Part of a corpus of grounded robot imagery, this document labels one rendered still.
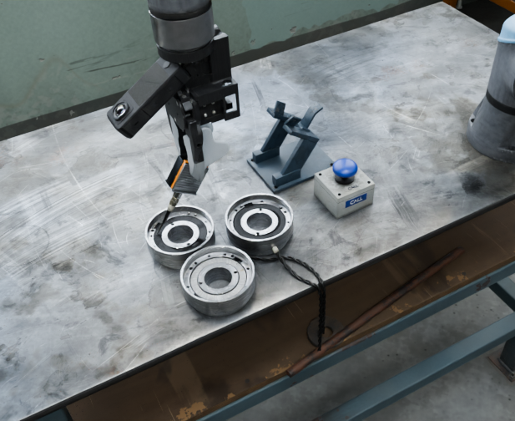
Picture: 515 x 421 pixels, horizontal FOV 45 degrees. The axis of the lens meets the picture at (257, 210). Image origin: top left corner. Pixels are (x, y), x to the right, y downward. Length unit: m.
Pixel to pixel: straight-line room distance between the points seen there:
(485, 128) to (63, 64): 1.77
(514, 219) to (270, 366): 0.63
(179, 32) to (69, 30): 1.76
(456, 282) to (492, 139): 0.30
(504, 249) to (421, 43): 0.48
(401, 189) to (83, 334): 0.55
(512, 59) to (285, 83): 0.46
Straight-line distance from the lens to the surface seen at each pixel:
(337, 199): 0.98
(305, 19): 2.92
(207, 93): 0.81
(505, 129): 1.14
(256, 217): 0.98
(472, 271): 1.31
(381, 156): 1.13
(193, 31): 0.76
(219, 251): 0.92
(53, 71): 2.55
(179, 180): 0.89
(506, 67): 1.09
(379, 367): 1.79
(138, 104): 0.79
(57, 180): 1.16
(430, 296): 1.24
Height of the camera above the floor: 1.51
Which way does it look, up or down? 44 degrees down
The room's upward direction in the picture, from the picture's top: 4 degrees counter-clockwise
